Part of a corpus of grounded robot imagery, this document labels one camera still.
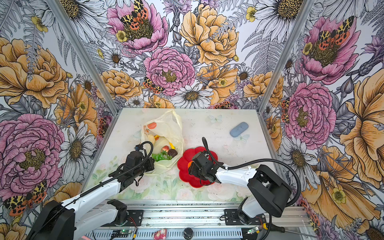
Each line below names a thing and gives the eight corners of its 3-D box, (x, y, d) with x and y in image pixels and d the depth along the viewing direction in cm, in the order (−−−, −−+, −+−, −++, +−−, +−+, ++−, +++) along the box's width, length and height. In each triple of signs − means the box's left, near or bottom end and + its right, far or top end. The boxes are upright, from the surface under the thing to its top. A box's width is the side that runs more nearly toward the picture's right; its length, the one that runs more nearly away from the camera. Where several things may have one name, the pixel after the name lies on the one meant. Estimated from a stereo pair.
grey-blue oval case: (234, 138, 107) (235, 136, 106) (228, 133, 110) (229, 131, 108) (249, 127, 114) (250, 125, 112) (243, 122, 117) (244, 120, 115)
